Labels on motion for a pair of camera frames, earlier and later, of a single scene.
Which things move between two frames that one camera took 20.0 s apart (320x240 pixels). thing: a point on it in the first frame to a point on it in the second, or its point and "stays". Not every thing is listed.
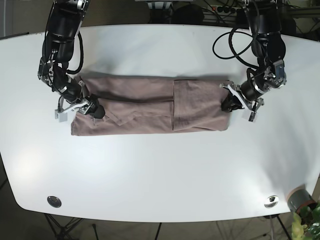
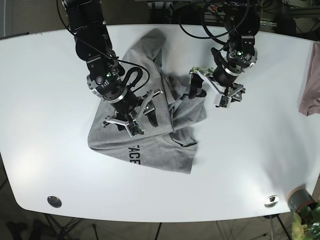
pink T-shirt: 150,105 to 310,103
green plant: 306,224 stays
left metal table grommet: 54,201 stays
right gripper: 270,75 to 235,61
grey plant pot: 299,197 stays
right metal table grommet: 271,201 stays
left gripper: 72,99 to 124,101
